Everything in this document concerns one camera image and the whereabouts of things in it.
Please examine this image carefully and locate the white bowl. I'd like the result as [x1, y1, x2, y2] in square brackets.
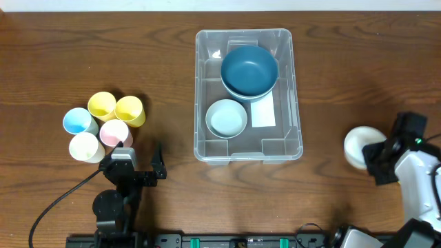
[344, 126, 387, 170]

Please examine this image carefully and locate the light grey bowl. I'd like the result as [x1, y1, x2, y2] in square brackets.
[205, 99, 247, 138]

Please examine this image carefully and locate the dark blue bowl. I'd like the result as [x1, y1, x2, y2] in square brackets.
[225, 87, 272, 103]
[220, 45, 279, 96]

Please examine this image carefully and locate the beige bowl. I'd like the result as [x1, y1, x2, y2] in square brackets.
[221, 80, 277, 102]

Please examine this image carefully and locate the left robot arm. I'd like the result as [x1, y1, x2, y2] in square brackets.
[92, 142, 167, 234]

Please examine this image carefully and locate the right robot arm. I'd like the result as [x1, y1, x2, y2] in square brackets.
[331, 138, 440, 248]

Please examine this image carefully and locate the pink cup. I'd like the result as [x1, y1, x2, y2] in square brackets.
[99, 119, 133, 147]

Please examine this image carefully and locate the cream white cup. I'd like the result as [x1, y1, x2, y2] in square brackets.
[69, 132, 105, 163]

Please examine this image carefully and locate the yellow cup right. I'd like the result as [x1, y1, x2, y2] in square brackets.
[114, 96, 146, 127]

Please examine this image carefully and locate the yellow cup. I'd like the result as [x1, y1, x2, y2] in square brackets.
[114, 96, 146, 127]
[88, 92, 116, 122]

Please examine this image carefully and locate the light blue cup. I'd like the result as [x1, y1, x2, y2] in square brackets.
[63, 107, 99, 135]

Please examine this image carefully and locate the yellow cup left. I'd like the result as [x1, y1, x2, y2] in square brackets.
[88, 92, 116, 122]

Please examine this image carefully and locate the clear plastic storage bin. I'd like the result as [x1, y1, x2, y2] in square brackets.
[194, 28, 303, 165]

